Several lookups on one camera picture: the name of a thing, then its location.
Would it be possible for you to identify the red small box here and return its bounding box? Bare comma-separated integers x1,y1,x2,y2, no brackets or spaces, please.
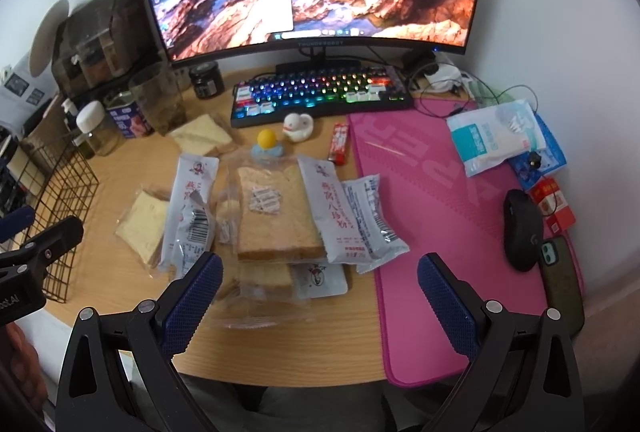
529,177,576,235

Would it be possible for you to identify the blue tin can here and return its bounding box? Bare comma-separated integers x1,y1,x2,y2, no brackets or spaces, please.
102,90,153,139

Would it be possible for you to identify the silver white snack packet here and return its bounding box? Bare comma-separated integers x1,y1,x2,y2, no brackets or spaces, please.
341,175,411,274

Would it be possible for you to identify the white power strip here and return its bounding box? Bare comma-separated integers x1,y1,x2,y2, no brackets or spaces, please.
419,64,468,94

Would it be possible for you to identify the backlit mechanical keyboard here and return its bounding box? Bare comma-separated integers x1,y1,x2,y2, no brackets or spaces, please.
230,65,415,129

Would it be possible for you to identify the thin black cable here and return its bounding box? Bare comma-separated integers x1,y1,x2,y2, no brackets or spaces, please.
415,85,540,119

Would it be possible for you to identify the person's left hand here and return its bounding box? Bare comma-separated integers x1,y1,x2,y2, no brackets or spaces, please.
0,321,42,413

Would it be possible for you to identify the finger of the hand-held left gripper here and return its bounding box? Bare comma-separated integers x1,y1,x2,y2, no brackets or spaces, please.
0,215,85,270
0,206,37,243

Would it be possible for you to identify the blue plastic packet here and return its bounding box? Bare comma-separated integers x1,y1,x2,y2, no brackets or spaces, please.
507,112,568,190

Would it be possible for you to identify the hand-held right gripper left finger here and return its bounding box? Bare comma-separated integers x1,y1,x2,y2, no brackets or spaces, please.
56,252,224,432

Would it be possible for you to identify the clear container with tea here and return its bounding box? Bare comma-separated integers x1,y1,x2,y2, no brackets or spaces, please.
128,61,188,136

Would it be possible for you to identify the white powder sachet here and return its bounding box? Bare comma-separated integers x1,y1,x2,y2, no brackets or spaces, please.
290,262,349,300
297,155,362,265
159,153,221,280

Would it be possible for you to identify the white blue mask pack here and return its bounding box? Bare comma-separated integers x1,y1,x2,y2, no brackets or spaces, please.
446,100,548,178

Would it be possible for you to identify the large bagged toast slice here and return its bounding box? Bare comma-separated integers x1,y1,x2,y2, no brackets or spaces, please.
220,147,331,263

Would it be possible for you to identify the green mesh cloth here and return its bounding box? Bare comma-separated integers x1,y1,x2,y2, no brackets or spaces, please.
467,77,516,108

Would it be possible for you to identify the wooden toothpick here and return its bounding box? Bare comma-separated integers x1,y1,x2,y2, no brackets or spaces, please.
365,141,405,156

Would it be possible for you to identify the white rubber duck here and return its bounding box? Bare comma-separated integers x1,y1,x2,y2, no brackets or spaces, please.
282,112,315,144

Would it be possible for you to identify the black monitor stand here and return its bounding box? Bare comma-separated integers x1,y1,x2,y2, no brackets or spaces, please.
275,43,362,76

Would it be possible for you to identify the yellow ball blue toy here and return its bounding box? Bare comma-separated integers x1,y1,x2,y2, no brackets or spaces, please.
250,129,291,160

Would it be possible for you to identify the phone in green case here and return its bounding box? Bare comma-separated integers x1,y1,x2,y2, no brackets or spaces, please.
537,235,586,338

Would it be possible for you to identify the black wire basket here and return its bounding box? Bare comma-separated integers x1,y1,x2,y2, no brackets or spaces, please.
15,132,101,303

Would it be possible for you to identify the pink desk mat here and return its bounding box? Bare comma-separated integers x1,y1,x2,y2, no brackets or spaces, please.
347,97,583,387

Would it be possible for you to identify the dark transparent storage box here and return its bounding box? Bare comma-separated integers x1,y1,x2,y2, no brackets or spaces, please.
51,0,168,90

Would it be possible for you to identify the white desiccant sachet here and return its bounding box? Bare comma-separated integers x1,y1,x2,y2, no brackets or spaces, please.
248,185,283,215

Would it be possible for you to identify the black jar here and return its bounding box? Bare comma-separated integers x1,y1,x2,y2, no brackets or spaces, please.
189,61,225,100

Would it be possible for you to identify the red white candy packet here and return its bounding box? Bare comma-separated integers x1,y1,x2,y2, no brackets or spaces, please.
327,122,349,163

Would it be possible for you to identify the round white disc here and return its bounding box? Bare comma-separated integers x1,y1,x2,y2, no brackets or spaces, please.
28,0,70,78

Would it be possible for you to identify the white paper with photos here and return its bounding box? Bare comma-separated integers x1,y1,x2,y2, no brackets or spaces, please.
0,52,61,133

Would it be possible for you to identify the black computer mouse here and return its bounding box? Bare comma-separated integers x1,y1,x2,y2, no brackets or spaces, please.
502,188,545,273

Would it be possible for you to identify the small pump bottle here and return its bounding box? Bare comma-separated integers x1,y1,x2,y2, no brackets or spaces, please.
61,98,81,133

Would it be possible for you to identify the bagged bread slice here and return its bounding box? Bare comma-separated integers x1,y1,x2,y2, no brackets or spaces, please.
212,257,311,330
114,185,173,269
167,112,238,158

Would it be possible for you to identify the glass jar white lid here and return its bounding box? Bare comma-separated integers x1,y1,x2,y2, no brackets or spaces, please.
75,101,123,157

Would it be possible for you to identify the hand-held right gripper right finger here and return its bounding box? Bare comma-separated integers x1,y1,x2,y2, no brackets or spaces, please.
417,253,586,432

